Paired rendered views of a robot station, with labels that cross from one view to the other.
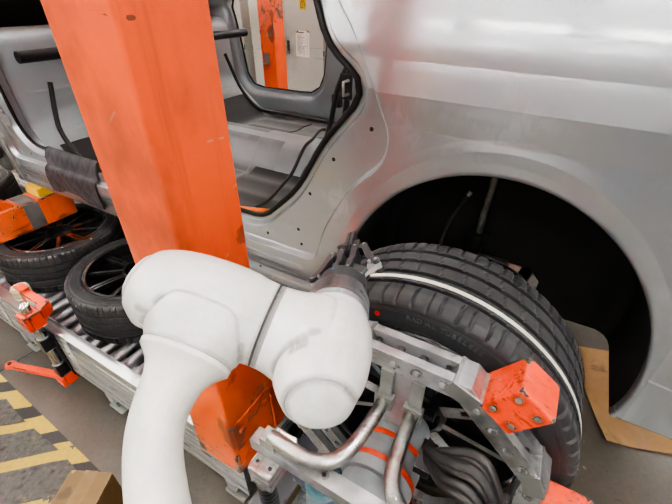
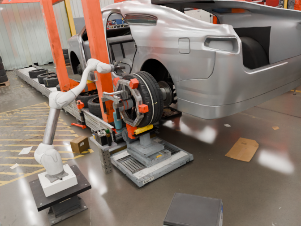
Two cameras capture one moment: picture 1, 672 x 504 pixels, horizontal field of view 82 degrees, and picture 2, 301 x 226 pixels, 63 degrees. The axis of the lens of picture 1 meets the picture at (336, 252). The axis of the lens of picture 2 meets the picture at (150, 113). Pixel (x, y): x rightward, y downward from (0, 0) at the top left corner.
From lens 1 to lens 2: 250 cm
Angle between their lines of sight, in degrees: 27
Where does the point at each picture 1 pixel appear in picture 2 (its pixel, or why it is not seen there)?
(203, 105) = (103, 46)
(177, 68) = (99, 42)
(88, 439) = not seen: hidden behind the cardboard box
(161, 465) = (86, 71)
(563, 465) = (144, 100)
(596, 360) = (245, 141)
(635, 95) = (159, 42)
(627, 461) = (228, 160)
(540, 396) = (133, 80)
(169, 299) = (90, 61)
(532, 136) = (152, 50)
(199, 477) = not seen: hidden behind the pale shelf
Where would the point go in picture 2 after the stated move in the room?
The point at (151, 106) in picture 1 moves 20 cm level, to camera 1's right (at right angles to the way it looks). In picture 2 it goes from (95, 46) to (109, 45)
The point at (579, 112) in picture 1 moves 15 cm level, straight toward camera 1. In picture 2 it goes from (156, 45) to (144, 47)
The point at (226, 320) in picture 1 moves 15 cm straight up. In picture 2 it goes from (94, 63) to (91, 48)
